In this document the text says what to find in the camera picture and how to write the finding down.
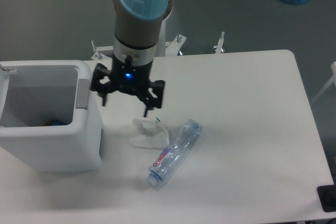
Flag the clear plastic water bottle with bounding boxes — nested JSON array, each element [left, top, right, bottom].
[[146, 119, 202, 188]]

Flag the crumpled white tissue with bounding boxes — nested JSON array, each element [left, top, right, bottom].
[[129, 118, 171, 150]]

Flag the white frame at right edge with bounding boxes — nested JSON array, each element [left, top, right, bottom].
[[312, 62, 336, 104]]

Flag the white push-button trash can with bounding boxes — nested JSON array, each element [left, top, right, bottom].
[[1, 60, 103, 172]]

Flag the black clamp at table edge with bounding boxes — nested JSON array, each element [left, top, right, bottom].
[[317, 185, 335, 212]]

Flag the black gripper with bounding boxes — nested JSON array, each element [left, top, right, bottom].
[[90, 54, 165, 117]]

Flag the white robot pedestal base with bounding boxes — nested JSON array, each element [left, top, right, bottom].
[[90, 3, 227, 60]]

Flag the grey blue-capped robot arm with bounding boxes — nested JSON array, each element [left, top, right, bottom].
[[90, 0, 172, 111]]

